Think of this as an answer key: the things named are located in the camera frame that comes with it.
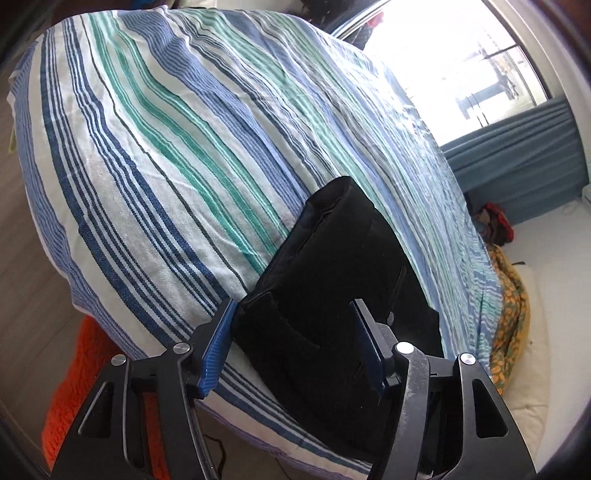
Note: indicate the blue curtain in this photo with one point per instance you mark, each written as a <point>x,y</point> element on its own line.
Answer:
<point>517,161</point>

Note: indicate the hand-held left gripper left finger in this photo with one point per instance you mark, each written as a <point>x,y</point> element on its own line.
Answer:
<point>214,350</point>

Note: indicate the red and dark cloth pile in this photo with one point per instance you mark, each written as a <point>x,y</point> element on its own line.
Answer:
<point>496,221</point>

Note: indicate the cream pillow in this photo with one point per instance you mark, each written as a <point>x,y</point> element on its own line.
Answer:
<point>554,346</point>

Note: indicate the green blanket with orange print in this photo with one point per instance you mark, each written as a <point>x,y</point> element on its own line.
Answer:
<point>510,323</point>

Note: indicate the black pants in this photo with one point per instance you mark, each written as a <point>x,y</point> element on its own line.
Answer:
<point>332,277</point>

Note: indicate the window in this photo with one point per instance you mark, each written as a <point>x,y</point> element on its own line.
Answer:
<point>438,60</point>

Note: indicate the orange knitted rug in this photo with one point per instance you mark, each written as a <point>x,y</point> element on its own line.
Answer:
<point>78,360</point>

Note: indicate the blue green striped blanket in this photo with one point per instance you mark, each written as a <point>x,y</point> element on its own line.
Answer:
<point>138,161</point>

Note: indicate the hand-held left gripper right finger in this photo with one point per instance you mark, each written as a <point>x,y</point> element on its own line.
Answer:
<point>369,350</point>

